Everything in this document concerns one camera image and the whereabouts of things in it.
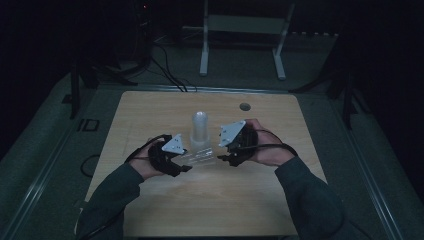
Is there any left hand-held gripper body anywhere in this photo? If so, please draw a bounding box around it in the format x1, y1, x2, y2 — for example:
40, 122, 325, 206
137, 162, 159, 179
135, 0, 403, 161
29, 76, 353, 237
147, 133, 186, 178

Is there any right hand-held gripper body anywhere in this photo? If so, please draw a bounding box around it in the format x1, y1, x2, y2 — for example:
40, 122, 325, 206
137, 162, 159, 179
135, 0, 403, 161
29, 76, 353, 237
218, 119, 260, 160

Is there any clear plastic cup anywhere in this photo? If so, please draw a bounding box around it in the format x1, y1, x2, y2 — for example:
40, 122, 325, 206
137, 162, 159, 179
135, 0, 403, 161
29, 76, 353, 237
181, 148, 215, 167

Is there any stack of clear plastic cups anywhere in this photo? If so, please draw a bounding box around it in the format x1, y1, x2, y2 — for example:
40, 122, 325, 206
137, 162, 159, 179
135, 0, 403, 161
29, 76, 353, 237
188, 110, 212, 153

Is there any person's left hand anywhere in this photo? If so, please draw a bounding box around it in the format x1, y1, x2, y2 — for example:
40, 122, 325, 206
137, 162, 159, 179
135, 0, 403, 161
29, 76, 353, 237
127, 142, 165, 181

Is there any person's right hand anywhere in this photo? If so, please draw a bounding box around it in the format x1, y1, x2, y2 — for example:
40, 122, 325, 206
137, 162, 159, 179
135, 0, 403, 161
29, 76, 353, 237
244, 118, 300, 168

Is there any white metal stand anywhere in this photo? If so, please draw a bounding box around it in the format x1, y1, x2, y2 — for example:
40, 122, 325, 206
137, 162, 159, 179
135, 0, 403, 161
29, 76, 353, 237
199, 0, 297, 81

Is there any black tripod stand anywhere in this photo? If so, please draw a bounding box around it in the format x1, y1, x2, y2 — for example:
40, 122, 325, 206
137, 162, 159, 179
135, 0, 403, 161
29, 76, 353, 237
67, 59, 138, 120
289, 59, 372, 131

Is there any white power strip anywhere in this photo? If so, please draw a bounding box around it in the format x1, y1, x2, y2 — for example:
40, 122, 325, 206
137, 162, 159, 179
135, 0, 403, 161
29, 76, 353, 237
291, 31, 340, 38

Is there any dark equipment tower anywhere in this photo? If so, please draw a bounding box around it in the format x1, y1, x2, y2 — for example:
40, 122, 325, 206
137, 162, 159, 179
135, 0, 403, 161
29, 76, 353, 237
131, 0, 155, 68

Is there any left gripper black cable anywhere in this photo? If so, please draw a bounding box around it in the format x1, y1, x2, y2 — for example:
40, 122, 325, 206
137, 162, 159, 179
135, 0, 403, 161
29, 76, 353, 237
79, 133, 172, 240

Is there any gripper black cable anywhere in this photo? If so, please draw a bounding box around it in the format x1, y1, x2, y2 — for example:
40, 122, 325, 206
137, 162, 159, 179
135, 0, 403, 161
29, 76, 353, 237
79, 133, 172, 240
229, 128, 300, 158

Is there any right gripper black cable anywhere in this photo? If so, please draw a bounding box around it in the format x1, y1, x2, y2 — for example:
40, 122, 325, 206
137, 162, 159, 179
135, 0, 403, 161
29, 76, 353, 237
229, 128, 300, 158

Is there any metal floor rail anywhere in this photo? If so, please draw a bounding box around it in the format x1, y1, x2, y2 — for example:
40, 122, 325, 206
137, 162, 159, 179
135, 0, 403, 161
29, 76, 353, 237
96, 83, 292, 95
0, 126, 78, 240
333, 99, 406, 240

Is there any black looped floor cable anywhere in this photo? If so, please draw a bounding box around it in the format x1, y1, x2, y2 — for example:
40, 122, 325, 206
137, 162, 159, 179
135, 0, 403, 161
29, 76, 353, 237
79, 153, 101, 179

